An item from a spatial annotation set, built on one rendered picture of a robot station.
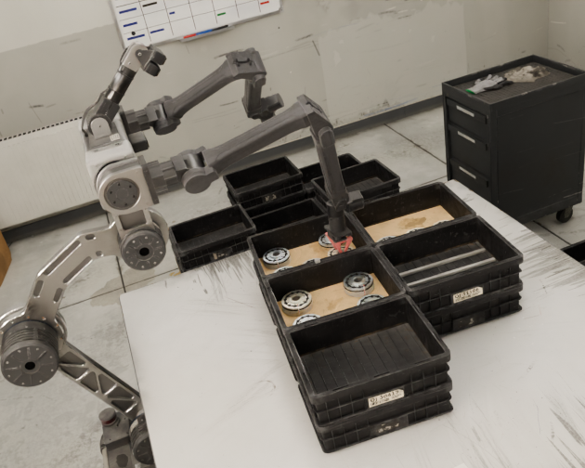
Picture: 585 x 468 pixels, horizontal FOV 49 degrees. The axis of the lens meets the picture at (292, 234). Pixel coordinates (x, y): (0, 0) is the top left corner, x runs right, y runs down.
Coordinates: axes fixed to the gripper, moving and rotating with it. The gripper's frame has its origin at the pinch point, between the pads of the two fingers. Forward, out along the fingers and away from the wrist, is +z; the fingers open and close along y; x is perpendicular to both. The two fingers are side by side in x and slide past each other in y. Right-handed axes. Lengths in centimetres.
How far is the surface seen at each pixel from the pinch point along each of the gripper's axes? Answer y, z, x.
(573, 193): 74, 57, -172
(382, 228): 13.2, 4.4, -23.3
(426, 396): -68, 11, 6
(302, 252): 17.2, 5.9, 8.9
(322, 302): -15.7, 7.5, 14.7
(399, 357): -53, 9, 6
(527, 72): 96, -11, -157
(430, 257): -14.1, 5.3, -28.1
